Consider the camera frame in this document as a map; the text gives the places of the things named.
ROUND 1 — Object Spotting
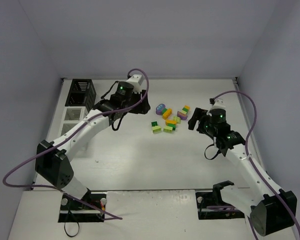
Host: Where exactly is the orange lime lego brick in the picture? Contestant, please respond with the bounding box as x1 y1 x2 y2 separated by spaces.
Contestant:
165 116 181 128

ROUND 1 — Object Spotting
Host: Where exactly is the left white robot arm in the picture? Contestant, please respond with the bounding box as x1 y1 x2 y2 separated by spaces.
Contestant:
35 79 150 202

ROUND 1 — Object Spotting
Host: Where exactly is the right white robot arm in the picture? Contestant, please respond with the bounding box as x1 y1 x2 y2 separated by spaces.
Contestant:
188 107 297 237

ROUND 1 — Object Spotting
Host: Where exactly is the orange green stacked lego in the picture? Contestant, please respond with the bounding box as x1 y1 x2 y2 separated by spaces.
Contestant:
181 105 190 116

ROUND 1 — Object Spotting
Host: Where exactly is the purple round paw lego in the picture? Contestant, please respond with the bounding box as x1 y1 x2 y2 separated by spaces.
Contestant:
155 103 166 115

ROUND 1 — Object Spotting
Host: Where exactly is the purple and lime lego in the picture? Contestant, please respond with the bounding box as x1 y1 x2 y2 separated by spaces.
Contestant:
177 111 188 121

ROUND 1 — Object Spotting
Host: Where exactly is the orange and green lego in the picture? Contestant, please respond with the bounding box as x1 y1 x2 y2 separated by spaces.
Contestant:
162 108 172 120

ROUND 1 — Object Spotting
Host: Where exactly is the black slotted container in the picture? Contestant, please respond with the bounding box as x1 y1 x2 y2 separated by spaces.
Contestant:
65 78 97 113

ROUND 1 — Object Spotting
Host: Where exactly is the white slotted container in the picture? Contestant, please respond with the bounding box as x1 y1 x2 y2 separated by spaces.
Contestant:
59 106 88 136

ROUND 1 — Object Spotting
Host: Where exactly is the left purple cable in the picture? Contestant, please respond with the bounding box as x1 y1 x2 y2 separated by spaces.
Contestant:
2 68 150 221

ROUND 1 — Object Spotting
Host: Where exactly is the purple cable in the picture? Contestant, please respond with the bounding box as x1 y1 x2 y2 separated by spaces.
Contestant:
2 68 150 221
206 90 300 240

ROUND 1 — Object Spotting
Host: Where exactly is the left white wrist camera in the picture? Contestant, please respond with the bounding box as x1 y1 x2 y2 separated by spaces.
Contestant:
126 74 144 93

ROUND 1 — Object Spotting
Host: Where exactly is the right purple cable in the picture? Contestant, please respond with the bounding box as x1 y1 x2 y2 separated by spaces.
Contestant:
206 90 300 240

